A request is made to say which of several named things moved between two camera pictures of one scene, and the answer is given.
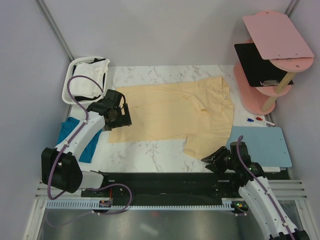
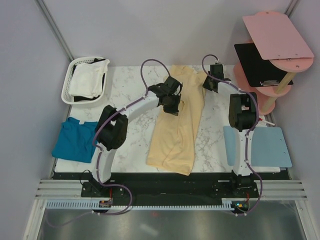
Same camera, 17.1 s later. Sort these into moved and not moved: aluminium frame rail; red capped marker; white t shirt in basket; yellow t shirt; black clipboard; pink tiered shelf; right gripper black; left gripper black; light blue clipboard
Moved: right gripper black; left gripper black; yellow t shirt
Not moved: white t shirt in basket; light blue clipboard; pink tiered shelf; red capped marker; aluminium frame rail; black clipboard
